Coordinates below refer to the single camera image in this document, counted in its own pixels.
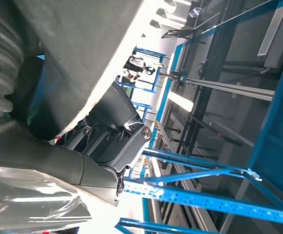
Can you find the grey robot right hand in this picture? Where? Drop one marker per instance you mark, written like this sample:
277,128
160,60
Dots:
46,168

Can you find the blue metal shelf rack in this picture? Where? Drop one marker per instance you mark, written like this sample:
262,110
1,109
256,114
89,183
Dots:
205,202

